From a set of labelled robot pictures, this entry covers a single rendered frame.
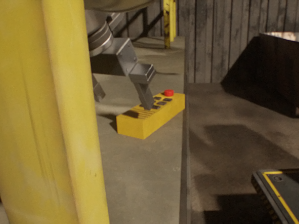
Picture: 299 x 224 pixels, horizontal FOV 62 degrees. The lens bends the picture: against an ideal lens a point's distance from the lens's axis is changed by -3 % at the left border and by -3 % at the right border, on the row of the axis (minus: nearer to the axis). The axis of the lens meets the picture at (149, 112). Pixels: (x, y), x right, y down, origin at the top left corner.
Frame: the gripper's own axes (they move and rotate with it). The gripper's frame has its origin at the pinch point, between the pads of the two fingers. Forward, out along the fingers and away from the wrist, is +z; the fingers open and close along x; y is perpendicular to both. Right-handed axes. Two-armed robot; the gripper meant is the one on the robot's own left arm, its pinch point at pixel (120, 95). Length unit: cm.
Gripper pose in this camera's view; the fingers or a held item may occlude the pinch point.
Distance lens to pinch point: 56.2
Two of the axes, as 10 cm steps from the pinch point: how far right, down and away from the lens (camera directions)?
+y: -4.2, 7.4, -5.2
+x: 8.6, 1.5, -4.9
